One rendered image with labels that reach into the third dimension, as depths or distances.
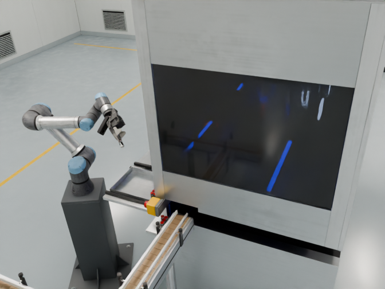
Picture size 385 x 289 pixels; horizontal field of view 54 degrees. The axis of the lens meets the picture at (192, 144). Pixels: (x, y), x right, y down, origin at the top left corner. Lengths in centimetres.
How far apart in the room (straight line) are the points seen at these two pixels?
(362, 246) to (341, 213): 165
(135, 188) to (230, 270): 77
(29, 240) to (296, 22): 293
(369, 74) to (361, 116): 17
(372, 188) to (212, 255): 222
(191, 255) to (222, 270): 20
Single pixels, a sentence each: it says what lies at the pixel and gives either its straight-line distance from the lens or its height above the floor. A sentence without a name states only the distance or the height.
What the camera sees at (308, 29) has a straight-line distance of 147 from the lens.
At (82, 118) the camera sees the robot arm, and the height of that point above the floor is 134.
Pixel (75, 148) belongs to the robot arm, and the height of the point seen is 105.
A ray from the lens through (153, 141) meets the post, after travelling 195.
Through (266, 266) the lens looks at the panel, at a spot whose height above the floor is 73.
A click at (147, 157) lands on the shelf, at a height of 88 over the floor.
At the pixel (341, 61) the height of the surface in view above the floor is 189.
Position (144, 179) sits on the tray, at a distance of 253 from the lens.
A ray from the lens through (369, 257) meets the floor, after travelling 340.
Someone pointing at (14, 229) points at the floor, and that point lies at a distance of 387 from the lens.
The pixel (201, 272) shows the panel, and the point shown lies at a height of 50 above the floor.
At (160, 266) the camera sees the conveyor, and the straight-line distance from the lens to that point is 192.
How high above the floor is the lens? 238
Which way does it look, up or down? 32 degrees down
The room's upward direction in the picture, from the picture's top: 3 degrees counter-clockwise
